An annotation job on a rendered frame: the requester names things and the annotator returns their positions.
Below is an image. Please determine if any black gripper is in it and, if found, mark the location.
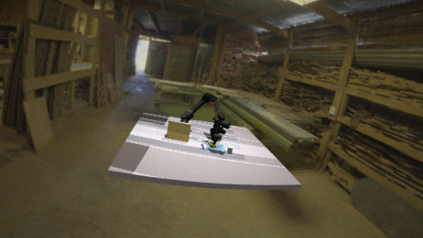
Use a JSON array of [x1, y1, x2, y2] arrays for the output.
[[210, 125, 221, 145]]

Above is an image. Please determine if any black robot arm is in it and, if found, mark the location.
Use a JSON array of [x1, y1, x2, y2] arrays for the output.
[[180, 92, 231, 135]]

